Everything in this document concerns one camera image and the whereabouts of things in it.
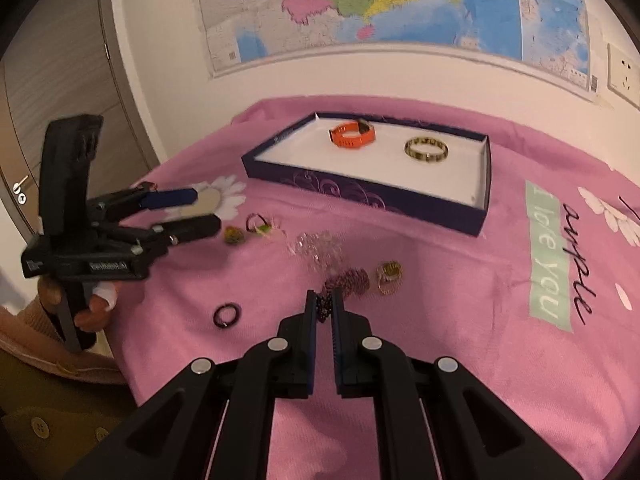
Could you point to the olive buttoned jacket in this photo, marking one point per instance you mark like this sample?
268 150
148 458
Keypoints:
50 415

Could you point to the large colourful wall map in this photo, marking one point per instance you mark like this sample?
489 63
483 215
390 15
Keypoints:
350 5

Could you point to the amber bangle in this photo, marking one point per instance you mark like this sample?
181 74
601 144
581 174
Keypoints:
426 158

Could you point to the orange watch band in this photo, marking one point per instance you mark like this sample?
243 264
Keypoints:
350 141

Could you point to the blue wall map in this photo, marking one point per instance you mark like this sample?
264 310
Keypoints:
555 25

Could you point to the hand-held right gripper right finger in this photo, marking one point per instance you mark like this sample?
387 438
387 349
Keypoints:
336 325

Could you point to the person's left hand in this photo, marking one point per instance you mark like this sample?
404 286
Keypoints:
95 317

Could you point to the navy white shallow box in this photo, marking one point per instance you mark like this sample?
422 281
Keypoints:
350 162

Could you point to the person's left forearm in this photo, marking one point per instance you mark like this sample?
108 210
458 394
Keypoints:
30 332

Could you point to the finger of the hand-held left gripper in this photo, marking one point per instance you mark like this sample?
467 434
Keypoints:
165 198
190 227

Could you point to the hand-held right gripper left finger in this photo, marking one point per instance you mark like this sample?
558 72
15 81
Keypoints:
312 322

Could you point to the white wall socket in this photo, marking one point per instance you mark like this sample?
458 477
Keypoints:
624 72

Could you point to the pink printed blanket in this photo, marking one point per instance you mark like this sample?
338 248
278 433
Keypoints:
450 360

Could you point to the brown wooden door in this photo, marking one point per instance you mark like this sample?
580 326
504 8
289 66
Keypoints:
60 70

